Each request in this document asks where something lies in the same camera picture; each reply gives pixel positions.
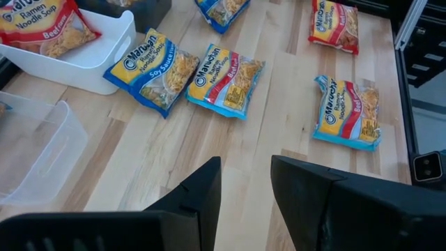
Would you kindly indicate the red beef ramen pack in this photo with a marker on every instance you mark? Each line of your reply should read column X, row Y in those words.
column 35, row 21
column 332, row 24

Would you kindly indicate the silver aluminium extrusion bar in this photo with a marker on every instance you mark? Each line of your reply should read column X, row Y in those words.
column 411, row 24

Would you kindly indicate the clear plastic bin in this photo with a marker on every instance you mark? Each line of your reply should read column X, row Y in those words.
column 42, row 150

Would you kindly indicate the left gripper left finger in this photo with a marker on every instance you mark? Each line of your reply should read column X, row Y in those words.
column 104, row 233

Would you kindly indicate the dark grey plastic bin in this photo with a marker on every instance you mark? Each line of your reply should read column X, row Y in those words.
column 150, row 17

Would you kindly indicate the white plastic bin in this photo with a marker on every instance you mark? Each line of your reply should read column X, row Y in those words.
column 87, row 66

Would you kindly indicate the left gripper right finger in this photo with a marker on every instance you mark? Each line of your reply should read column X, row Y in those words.
column 366, row 219

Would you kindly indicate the black table-level camera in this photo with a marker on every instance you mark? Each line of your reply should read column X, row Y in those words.
column 427, row 167

